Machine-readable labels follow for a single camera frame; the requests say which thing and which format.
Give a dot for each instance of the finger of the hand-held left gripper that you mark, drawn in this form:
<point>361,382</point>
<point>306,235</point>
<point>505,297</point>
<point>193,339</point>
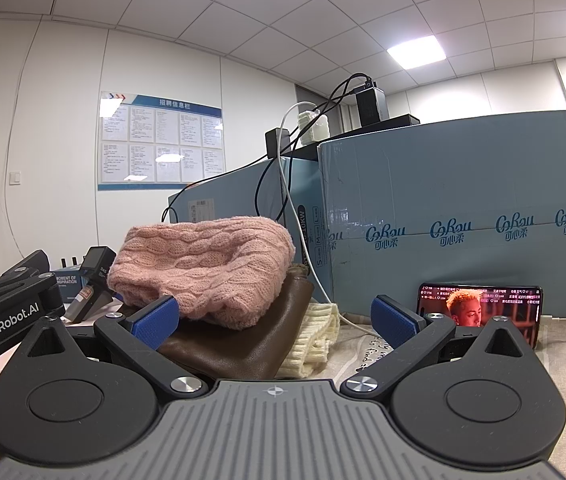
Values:
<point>25,265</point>

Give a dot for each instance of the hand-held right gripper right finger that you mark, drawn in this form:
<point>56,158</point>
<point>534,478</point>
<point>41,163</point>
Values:
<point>395,321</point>

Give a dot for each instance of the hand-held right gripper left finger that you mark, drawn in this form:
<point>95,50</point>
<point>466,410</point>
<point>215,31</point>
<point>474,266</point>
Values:
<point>155,321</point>

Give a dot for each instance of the small blue printed box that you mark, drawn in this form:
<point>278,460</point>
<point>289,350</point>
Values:
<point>68,282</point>

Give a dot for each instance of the black router with antennas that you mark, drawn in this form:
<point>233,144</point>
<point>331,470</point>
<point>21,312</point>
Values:
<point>72,261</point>

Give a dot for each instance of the black handheld device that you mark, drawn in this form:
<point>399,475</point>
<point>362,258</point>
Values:
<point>97,267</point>

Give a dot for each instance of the cream knitted sweater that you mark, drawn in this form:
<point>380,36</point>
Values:
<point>315,332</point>

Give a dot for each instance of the pink knitted sweater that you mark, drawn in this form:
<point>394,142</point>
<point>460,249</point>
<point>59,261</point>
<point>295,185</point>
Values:
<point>203,255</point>

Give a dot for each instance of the brown leather garment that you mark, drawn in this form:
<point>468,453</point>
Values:
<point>243,347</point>

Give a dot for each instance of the black smartphone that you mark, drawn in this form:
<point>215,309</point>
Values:
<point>488,305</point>

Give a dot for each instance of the flat black device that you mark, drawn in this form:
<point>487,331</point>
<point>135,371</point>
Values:
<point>393,120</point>

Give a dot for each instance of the white power plug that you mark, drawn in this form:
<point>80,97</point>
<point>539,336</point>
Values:
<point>313,127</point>

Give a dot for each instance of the black power adapter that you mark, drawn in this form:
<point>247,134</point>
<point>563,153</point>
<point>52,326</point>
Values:
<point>277,141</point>

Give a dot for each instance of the black charger block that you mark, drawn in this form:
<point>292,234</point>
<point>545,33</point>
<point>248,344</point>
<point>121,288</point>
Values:
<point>372,102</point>

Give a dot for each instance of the ceiling light panel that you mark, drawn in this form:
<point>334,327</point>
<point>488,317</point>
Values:
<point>417,52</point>

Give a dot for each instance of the white wall switch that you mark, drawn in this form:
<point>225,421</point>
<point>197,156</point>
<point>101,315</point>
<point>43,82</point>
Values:
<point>14,177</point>

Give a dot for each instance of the wall notice board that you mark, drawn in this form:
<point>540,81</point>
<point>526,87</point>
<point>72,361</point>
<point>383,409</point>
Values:
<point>160,142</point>

